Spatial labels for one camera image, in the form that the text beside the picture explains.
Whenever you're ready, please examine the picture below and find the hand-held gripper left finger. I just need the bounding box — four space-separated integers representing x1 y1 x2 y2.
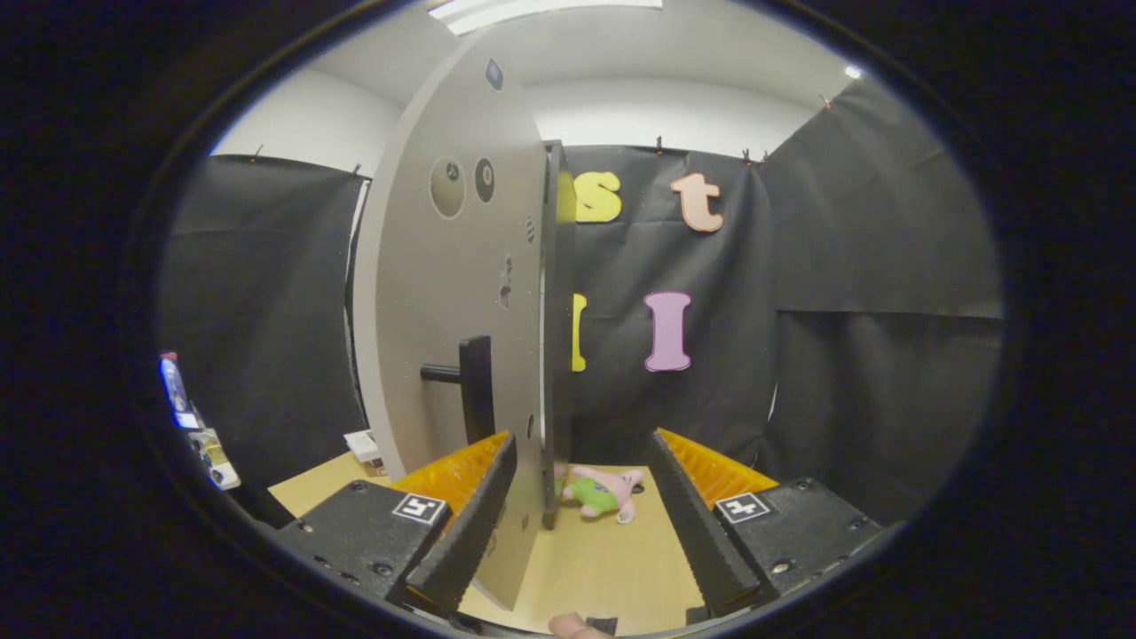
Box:
266 430 518 619

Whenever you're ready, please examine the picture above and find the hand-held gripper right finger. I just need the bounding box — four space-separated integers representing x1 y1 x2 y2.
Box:
648 428 887 619

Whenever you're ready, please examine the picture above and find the black door handle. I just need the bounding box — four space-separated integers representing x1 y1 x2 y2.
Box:
420 335 496 445

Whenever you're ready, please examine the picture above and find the dark grey shoe cabinet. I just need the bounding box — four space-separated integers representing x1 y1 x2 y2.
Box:
541 140 578 531

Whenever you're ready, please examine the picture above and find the light grey shoe cabinet door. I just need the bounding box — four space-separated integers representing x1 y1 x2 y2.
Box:
353 31 551 611

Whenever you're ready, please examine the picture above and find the pink and green plush toy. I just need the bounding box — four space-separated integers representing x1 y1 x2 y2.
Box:
559 464 645 525

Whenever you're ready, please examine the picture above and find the yellow and white packet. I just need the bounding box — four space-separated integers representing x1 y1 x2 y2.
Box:
191 429 242 492

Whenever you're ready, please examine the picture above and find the blue and white packet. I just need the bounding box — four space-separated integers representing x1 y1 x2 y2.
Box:
160 351 198 431

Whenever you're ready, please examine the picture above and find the black backdrop cloth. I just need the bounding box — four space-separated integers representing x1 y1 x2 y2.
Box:
160 75 1006 525

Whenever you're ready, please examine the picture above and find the long ceiling light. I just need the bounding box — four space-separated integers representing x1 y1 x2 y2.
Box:
429 0 664 36

